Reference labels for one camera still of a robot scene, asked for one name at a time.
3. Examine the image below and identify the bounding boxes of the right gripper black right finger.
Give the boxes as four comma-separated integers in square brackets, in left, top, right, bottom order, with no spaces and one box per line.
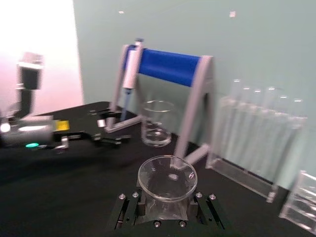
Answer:
[189,191,227,229]

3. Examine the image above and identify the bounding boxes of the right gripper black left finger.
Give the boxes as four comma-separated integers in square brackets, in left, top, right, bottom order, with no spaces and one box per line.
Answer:
[108,192,149,229]

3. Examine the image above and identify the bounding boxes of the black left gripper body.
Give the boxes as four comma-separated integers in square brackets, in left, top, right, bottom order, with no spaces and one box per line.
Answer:
[52,119,91,150]

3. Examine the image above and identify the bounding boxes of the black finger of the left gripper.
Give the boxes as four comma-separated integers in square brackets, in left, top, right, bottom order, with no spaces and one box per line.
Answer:
[88,108,124,128]
[86,133,132,149]

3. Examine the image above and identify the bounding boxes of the wide clear glass beaker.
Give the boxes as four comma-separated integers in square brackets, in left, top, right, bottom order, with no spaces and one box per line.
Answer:
[137,155,198,222]

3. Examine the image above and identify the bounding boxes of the grey pipette with blue tip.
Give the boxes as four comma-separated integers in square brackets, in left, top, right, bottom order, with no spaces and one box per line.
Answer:
[120,38,145,122]

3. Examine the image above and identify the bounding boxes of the tall clear glass beaker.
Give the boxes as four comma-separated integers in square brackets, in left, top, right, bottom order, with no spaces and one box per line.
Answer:
[140,100,175,148]

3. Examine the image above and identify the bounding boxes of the black table cloth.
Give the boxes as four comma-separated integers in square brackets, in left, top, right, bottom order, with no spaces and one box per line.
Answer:
[0,100,316,237]

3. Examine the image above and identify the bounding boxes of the clear acrylic test tube rack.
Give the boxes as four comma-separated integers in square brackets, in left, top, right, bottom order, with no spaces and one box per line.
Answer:
[206,96,308,203]

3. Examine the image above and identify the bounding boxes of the grey pipette stand blue bar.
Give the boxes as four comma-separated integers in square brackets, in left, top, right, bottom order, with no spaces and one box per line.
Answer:
[105,43,216,171]

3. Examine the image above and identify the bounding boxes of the clear acrylic box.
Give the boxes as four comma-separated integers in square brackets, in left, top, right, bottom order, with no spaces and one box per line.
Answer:
[278,170,316,226]

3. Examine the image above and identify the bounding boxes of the clear glass test tube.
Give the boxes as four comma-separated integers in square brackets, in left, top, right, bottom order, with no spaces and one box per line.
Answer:
[231,79,244,158]
[264,86,278,168]
[240,86,253,161]
[291,98,306,178]
[277,95,291,173]
[251,88,264,163]

